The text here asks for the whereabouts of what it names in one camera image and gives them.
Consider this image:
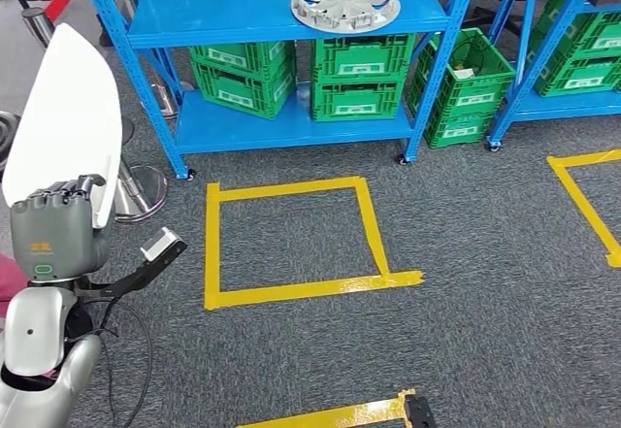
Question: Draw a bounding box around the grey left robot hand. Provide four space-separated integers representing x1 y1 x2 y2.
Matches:
10 173 113 283

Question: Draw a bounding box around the white plastic car part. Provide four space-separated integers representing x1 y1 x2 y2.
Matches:
1 22 123 230

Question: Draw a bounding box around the blue metal shelf rack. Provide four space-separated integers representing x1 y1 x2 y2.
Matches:
486 0 621 153
72 0 484 182

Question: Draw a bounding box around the pink fabric piece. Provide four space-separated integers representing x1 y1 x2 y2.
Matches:
0 252 29 321

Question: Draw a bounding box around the dark round stanchion base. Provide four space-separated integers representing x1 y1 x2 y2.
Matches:
0 110 22 181

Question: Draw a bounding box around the chrome barrier stanchion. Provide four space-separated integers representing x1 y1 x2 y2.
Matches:
21 5 169 224
110 0 182 121

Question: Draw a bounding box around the grey wheel hubcap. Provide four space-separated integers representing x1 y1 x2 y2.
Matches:
290 0 402 35

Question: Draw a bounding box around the black robot foot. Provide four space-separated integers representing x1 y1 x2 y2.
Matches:
404 394 438 428

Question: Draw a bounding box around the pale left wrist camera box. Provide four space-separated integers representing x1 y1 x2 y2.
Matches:
72 226 188 301

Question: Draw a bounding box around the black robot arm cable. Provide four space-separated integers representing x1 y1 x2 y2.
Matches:
94 299 155 428

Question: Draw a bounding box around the black coiled cable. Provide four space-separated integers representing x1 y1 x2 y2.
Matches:
448 31 487 74

